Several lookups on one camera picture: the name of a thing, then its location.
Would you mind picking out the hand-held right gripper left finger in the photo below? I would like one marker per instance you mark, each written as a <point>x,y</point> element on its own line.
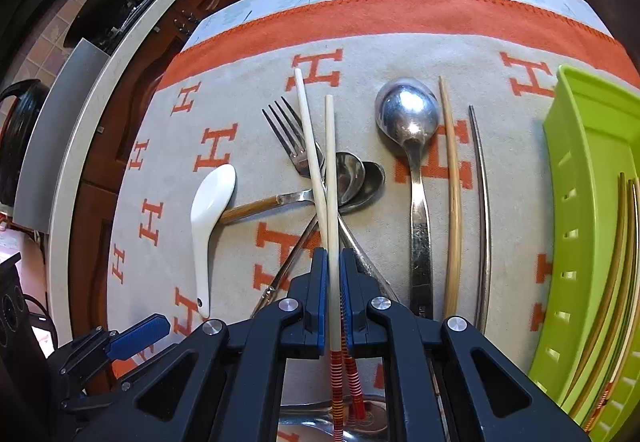
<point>317,312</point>

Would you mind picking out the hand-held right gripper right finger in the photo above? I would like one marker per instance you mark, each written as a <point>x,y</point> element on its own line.
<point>352,312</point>

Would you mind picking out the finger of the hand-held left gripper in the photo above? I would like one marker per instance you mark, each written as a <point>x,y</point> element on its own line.
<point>100,392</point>
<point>140,334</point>

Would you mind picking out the steel soup spoon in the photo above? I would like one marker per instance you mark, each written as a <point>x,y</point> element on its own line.
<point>305,424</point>

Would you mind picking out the white chopstick red stripes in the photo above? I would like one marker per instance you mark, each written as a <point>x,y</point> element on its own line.
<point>330,172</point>
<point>306,122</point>
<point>600,404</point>

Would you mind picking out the white ceramic spoon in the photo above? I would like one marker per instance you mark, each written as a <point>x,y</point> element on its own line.
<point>212,192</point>

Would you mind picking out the brown bamboo chopstick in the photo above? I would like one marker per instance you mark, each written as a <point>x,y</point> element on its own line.
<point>452,172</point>

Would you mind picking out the steel chopstick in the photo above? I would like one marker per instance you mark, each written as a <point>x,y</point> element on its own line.
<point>482,197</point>

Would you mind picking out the steel fork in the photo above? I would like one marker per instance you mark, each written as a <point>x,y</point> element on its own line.
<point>287,137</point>

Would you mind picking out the large steel spoon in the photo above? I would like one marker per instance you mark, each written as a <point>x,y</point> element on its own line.
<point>407,112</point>

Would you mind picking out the green plastic utensil tray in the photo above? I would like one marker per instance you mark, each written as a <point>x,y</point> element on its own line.
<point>565,172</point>

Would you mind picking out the steel splash guard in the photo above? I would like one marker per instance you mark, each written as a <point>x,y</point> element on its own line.
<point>55,147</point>

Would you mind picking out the orange grey printed tablecloth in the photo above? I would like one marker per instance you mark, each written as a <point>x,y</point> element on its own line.
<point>240,87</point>

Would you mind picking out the black wok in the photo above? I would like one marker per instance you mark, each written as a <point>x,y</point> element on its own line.
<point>100,17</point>

